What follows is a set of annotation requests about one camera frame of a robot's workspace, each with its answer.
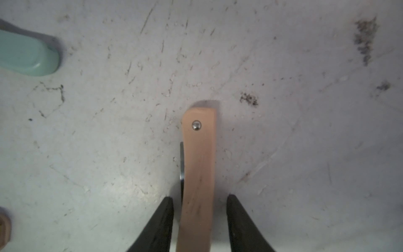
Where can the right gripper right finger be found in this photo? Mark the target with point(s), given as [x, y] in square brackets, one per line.
[244, 235]

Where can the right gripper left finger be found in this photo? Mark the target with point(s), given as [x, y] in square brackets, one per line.
[156, 236]

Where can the pink knife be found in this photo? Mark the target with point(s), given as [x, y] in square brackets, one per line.
[6, 230]
[199, 140]

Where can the mint knife short middle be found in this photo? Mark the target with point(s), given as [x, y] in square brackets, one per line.
[27, 55]

